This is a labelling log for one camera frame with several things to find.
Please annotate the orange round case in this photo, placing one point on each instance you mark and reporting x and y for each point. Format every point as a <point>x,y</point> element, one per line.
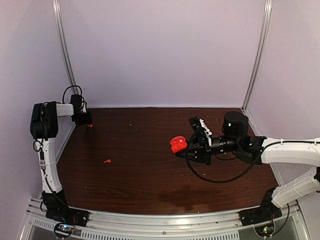
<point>178,143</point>

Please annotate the front aluminium rail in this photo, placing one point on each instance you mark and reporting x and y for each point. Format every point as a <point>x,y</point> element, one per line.
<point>102,225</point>

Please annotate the right aluminium frame post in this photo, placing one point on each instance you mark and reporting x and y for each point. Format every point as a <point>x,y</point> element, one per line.
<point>264,31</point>

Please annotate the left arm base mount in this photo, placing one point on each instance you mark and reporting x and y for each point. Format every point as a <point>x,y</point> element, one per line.
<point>72,216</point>

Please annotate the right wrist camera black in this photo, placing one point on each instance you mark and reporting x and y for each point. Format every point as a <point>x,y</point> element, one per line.
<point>198,123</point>

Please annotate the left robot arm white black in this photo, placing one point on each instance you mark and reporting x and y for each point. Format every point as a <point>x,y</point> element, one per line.
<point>44,128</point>

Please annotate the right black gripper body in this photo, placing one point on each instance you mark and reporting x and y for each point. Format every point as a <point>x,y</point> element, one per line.
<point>205,151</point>

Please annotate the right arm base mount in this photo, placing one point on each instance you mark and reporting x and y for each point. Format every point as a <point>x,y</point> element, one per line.
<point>260,216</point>

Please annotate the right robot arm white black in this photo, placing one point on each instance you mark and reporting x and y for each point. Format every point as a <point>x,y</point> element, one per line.
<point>254,150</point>

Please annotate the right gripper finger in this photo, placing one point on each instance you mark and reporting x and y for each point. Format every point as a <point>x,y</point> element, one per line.
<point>187,155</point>
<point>193,142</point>

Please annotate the orange wireless earbud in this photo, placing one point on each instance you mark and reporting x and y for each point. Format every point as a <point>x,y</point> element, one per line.
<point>109,161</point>

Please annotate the aluminium frame post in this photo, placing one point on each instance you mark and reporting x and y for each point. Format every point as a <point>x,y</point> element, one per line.
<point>63,41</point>
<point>264,31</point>

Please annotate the left aluminium frame post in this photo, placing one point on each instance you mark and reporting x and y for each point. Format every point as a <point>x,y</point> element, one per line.
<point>63,41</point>

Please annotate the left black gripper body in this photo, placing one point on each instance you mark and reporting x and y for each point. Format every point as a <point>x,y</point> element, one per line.
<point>82,119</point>

